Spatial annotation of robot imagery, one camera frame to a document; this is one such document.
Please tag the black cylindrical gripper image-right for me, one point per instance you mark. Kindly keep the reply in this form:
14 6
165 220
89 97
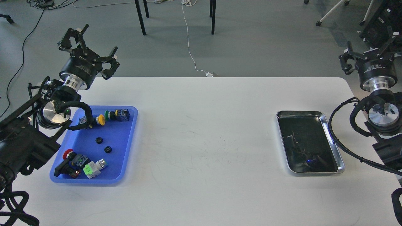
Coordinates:
376 70

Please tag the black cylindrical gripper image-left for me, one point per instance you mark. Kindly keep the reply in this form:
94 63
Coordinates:
83 66

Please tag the black gear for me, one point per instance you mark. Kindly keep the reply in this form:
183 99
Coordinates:
99 140
108 149

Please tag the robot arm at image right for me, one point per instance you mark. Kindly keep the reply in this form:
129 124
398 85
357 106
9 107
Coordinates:
379 114

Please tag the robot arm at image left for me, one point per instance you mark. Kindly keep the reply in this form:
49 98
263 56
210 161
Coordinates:
29 135

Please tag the blue plastic tray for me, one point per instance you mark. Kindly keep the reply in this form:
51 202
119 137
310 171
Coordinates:
118 135

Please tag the silver metal tray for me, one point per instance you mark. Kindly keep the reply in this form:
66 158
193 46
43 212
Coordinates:
308 147

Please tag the black equipment cart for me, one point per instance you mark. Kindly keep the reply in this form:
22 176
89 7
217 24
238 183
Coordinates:
386 20

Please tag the black table leg left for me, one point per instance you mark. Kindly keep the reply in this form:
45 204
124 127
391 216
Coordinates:
139 13

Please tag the black table leg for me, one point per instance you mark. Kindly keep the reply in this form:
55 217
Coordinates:
139 13
212 14

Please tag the black table leg right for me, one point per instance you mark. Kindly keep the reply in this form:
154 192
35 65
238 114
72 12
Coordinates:
212 14

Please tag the yellow push button switch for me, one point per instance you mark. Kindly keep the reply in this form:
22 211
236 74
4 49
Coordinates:
97 120

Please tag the green push button switch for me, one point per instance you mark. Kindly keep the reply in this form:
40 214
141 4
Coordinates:
121 115

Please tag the red push button switch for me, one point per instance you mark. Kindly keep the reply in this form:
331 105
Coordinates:
76 159

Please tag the white green switch block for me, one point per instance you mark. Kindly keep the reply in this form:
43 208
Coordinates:
93 169

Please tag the black selector switch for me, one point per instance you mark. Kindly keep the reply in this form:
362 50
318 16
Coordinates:
65 168

